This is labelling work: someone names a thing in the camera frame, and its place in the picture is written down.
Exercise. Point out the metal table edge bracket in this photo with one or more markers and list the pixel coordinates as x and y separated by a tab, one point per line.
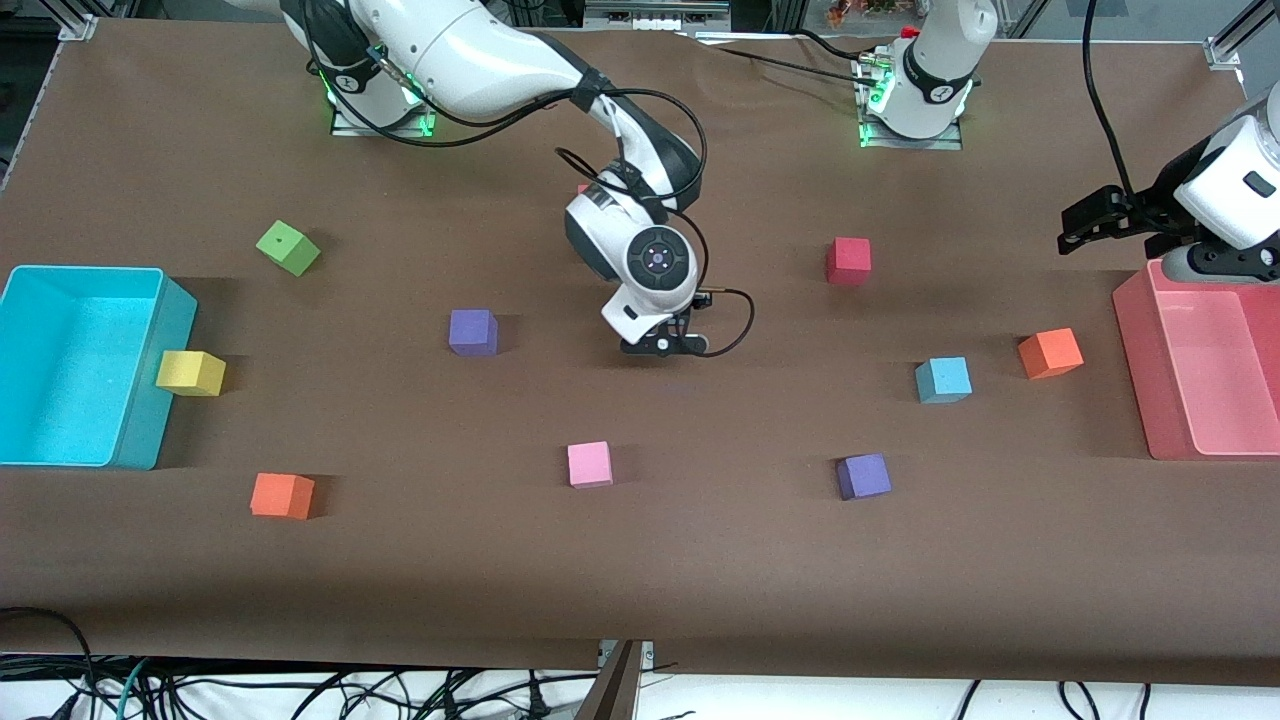
647	653

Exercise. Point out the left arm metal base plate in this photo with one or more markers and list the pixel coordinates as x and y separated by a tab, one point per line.
872	138

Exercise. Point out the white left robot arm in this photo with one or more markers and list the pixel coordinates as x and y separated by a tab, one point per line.
930	85

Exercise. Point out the pink foam block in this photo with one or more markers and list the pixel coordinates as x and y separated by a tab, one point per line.
590	465

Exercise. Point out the cyan plastic bin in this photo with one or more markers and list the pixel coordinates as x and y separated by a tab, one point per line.
70	370

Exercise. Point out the purple foam block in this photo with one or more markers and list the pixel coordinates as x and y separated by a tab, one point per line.
473	333
863	477

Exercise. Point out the yellow foam block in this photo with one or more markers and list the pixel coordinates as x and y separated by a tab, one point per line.
190	373

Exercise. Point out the light blue foam block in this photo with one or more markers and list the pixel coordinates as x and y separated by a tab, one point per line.
943	380

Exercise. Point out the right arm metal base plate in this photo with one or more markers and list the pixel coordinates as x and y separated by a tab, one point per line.
345	125

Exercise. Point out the pink plastic bin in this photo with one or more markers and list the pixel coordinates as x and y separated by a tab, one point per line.
1210	370

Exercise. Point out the orange foam block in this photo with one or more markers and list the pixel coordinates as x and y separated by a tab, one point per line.
1050	354
281	496

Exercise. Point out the aluminium frame rail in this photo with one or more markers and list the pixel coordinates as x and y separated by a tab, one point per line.
650	18

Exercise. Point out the green foam block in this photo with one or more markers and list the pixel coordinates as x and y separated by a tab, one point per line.
288	248

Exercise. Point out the metal corner bracket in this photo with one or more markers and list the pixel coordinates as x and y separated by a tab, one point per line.
1225	52
78	27

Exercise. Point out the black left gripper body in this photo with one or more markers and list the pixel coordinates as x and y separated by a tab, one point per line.
1150	209

